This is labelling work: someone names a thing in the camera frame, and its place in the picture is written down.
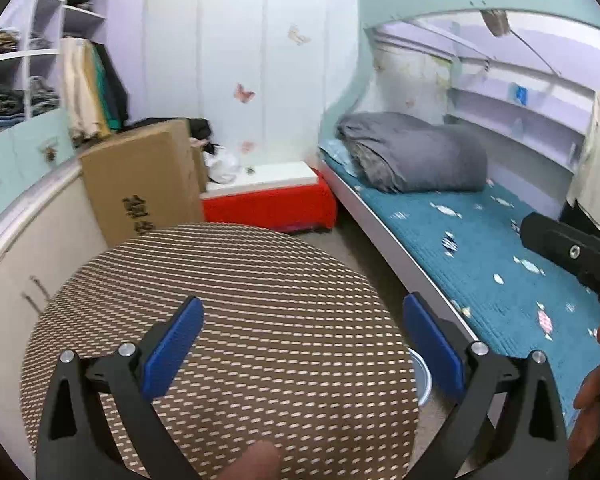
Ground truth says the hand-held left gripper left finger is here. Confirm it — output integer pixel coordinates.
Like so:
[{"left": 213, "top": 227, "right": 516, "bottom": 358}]
[{"left": 36, "top": 296, "right": 205, "bottom": 480}]

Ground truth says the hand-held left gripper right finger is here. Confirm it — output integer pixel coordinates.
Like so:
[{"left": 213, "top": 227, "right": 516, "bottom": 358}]
[{"left": 402, "top": 292, "right": 571, "bottom": 480}]

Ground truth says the white plastic bucket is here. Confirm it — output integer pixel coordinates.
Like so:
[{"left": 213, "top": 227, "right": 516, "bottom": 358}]
[{"left": 407, "top": 347, "right": 433, "bottom": 408}]

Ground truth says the person's right hand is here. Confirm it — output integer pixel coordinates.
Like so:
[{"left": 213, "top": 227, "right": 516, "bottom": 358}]
[{"left": 569, "top": 320, "right": 600, "bottom": 467}]

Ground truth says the brown polka-dot round table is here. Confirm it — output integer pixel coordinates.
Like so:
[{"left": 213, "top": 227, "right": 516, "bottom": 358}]
[{"left": 20, "top": 222, "right": 421, "bottom": 480}]

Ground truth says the blue patterned bed sheet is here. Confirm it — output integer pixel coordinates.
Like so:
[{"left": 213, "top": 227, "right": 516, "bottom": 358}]
[{"left": 320, "top": 140, "right": 600, "bottom": 426}]

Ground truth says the red covered box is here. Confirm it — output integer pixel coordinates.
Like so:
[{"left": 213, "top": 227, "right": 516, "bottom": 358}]
[{"left": 200, "top": 170, "right": 338, "bottom": 233}]

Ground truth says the grey folded quilt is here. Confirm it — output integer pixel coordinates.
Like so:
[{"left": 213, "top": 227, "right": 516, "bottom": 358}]
[{"left": 336, "top": 111, "right": 488, "bottom": 194}]

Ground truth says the low white cabinet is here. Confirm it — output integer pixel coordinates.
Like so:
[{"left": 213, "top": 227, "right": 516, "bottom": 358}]
[{"left": 0, "top": 157, "right": 112, "bottom": 480}]

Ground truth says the large cardboard box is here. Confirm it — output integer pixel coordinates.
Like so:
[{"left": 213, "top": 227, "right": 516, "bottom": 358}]
[{"left": 78, "top": 119, "right": 206, "bottom": 248}]

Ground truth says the white plastic bag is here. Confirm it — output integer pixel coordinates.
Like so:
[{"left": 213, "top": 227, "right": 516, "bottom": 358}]
[{"left": 203, "top": 145, "right": 241, "bottom": 184}]

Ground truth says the white board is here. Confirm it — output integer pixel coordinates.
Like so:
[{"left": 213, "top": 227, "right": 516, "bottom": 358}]
[{"left": 202, "top": 161, "right": 321, "bottom": 198}]

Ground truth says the plaid pillow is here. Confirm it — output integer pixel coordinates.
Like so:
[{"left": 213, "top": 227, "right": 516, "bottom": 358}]
[{"left": 320, "top": 140, "right": 362, "bottom": 179}]

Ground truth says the dark clothes pile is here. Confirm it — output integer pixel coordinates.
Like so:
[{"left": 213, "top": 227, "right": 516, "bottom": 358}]
[{"left": 187, "top": 117, "right": 217, "bottom": 156}]

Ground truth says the brown hand broom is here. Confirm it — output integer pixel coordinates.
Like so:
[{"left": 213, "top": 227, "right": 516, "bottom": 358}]
[{"left": 480, "top": 7, "right": 556, "bottom": 73}]

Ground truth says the green hanging garment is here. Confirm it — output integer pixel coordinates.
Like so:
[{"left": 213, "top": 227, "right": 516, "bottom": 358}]
[{"left": 92, "top": 50, "right": 120, "bottom": 129}]

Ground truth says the dark hanging coat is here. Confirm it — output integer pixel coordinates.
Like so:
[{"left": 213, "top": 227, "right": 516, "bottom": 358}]
[{"left": 100, "top": 44, "right": 131, "bottom": 124}]

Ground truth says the cream hanging jacket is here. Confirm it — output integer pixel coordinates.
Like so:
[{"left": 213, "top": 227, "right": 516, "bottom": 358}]
[{"left": 60, "top": 37, "right": 112, "bottom": 146}]

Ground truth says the grey folded clothes stack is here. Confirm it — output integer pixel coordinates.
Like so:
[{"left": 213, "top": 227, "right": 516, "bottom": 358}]
[{"left": 27, "top": 76, "right": 61, "bottom": 117}]

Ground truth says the dark folded clothes stack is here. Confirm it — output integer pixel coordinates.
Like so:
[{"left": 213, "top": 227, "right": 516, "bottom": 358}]
[{"left": 0, "top": 87, "right": 26, "bottom": 121}]

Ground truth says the light blue bunk bed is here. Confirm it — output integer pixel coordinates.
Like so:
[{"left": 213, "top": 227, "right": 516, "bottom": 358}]
[{"left": 317, "top": 0, "right": 600, "bottom": 431}]

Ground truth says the white wardrobe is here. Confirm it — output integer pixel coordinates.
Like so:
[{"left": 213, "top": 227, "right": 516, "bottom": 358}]
[{"left": 145, "top": 0, "right": 381, "bottom": 181}]

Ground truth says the camouflage clothes pile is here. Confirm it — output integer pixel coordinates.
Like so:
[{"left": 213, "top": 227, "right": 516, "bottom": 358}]
[{"left": 0, "top": 30, "right": 22, "bottom": 58}]

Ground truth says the lilac stair shelf unit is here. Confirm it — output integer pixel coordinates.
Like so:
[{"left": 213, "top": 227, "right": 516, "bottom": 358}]
[{"left": 0, "top": 0, "right": 116, "bottom": 221}]

